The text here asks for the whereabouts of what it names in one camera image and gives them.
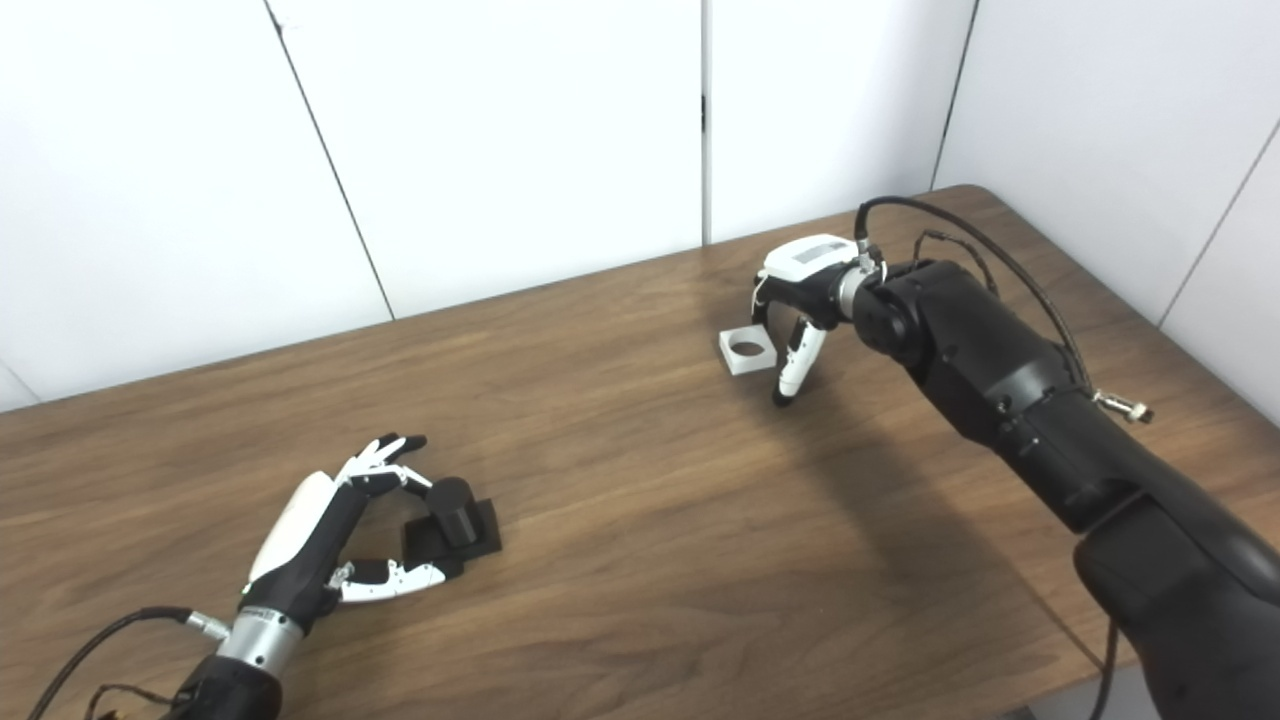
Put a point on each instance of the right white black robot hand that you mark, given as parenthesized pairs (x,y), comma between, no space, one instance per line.
(810,265)

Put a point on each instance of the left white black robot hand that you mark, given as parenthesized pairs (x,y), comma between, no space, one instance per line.
(310,550)

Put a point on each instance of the black peg with square base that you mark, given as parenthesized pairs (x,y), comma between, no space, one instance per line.
(455,515)

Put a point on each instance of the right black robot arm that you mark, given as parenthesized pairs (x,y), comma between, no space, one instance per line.
(1020,390)

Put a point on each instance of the white square piece with hole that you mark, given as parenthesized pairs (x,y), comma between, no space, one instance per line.
(735,362)

